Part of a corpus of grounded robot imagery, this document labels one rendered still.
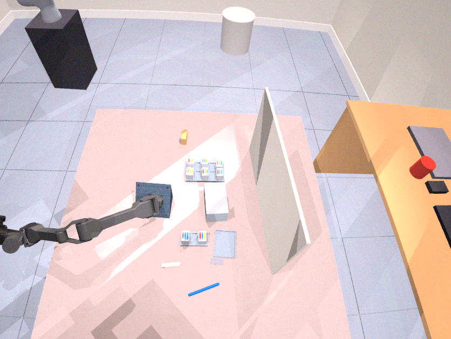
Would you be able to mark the yellow rectangular block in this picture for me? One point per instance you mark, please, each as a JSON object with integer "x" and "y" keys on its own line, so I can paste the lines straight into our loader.
{"x": 184, "y": 137}

